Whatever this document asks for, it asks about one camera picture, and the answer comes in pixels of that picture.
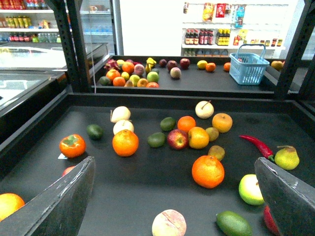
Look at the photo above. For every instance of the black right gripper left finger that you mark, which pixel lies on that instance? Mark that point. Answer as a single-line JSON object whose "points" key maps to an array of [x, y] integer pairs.
{"points": [[58, 210]]}

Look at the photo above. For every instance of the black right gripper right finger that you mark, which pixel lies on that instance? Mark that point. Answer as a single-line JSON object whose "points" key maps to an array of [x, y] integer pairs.
{"points": [[291, 201]]}

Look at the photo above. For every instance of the black rear fruit shelf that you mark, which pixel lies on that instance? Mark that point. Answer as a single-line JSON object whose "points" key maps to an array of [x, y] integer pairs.
{"points": [[195, 82]]}

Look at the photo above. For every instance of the white background goods shelf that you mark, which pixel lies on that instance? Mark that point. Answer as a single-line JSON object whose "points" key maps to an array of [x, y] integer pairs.
{"points": [[216, 28]]}

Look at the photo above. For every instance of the red fruit front right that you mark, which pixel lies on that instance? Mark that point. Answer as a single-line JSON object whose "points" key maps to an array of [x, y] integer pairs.
{"points": [[269, 221]]}

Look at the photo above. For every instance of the red pomegranate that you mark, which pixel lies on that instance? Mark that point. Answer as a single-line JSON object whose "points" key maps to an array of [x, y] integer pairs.
{"points": [[67, 170]]}

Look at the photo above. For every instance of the bright green apple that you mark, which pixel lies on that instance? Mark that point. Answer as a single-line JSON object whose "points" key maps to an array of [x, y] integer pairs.
{"points": [[249, 190]]}

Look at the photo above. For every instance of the yellow green pear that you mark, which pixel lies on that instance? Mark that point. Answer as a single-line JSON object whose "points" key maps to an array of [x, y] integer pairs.
{"points": [[286, 157]]}

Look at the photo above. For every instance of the white price label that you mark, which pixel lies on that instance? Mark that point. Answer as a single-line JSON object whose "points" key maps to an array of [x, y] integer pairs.
{"points": [[61, 156]]}

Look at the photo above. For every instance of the green avocado front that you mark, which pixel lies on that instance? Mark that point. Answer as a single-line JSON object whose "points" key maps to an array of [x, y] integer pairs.
{"points": [[233, 224]]}

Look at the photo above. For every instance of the orange persimmon green calyx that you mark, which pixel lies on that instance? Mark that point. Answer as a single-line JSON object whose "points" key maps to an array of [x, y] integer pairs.
{"points": [[72, 146]]}

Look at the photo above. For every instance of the red chili pepper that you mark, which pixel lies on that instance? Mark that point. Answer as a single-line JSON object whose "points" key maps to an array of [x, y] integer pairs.
{"points": [[262, 147]]}

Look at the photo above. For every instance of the dark green avocado left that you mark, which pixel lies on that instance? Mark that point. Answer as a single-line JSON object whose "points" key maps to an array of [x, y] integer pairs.
{"points": [[94, 131]]}

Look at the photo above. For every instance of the large bumpy orange right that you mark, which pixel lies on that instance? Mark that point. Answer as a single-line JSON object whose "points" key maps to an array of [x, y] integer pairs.
{"points": [[207, 171]]}

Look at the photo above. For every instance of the large bumpy orange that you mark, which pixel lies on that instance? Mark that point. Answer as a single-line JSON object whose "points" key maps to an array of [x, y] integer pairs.
{"points": [[125, 143], [207, 171]]}

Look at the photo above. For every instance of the brown green kiwi fruit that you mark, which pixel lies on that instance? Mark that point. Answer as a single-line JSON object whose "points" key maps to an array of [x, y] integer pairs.
{"points": [[217, 152]]}

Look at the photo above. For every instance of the large bumpy orange left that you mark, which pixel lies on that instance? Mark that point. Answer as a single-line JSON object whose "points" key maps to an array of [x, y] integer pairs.
{"points": [[125, 143]]}

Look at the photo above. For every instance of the small yellow green fruit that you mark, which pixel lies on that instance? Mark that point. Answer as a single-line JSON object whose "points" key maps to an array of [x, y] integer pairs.
{"points": [[213, 133]]}

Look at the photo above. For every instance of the golden round pear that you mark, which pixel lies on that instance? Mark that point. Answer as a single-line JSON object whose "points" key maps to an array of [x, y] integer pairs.
{"points": [[222, 122]]}

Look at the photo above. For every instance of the white pear lower left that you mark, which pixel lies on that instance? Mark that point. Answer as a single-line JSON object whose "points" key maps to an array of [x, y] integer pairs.
{"points": [[123, 125]]}

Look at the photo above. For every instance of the pale pink peach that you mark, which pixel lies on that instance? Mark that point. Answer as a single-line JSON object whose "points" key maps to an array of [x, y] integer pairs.
{"points": [[169, 223]]}

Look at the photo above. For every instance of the yellow orange apple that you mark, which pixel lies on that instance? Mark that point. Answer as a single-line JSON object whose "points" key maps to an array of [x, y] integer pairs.
{"points": [[198, 138]]}

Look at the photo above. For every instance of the white pear upper left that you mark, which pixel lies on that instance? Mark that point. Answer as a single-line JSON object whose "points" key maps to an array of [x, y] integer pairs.
{"points": [[120, 113]]}

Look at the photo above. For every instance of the dark green lime lower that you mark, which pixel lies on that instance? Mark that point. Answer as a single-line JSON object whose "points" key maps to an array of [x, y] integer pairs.
{"points": [[156, 140]]}

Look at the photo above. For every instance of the dark green lime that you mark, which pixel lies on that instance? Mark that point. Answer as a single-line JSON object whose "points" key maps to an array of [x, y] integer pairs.
{"points": [[168, 124], [156, 140]]}

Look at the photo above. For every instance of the white pear with stem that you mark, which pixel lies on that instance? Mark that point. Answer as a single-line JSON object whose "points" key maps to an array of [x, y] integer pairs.
{"points": [[204, 109]]}

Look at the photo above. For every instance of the red yellow apple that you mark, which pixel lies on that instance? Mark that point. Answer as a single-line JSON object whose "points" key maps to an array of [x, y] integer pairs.
{"points": [[177, 139]]}

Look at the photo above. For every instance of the small orange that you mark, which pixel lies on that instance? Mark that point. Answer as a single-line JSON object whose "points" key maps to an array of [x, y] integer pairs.
{"points": [[186, 123]]}

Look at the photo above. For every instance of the dark green lime upper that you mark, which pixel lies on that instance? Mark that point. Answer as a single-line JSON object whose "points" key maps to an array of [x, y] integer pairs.
{"points": [[168, 124]]}

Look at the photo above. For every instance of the glass top freezer cabinet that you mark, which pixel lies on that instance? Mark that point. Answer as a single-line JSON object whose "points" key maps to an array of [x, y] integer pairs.
{"points": [[30, 76]]}

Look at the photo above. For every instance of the small blue background basket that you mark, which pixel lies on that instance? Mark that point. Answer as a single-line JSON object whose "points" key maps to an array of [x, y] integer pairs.
{"points": [[248, 68]]}

